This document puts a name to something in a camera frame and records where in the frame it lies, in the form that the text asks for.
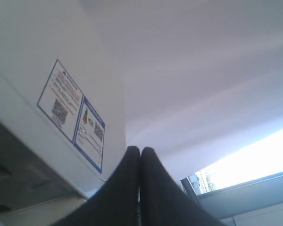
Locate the window frame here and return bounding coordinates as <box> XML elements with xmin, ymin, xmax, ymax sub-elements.
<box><xmin>180</xmin><ymin>168</ymin><xmax>283</xmax><ymax>226</ymax></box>

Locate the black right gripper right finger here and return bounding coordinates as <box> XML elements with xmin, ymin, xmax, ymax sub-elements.
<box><xmin>140</xmin><ymin>147</ymin><xmax>223</xmax><ymax>226</ymax></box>

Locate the blue white warning sticker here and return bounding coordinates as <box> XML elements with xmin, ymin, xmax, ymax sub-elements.
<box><xmin>37</xmin><ymin>60</ymin><xmax>105</xmax><ymax>173</ymax></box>

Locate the white microwave oven body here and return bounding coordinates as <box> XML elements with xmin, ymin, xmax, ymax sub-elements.
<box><xmin>0</xmin><ymin>0</ymin><xmax>125</xmax><ymax>226</ymax></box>

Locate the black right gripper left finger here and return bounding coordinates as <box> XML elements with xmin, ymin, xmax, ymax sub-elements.
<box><xmin>68</xmin><ymin>146</ymin><xmax>140</xmax><ymax>226</ymax></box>

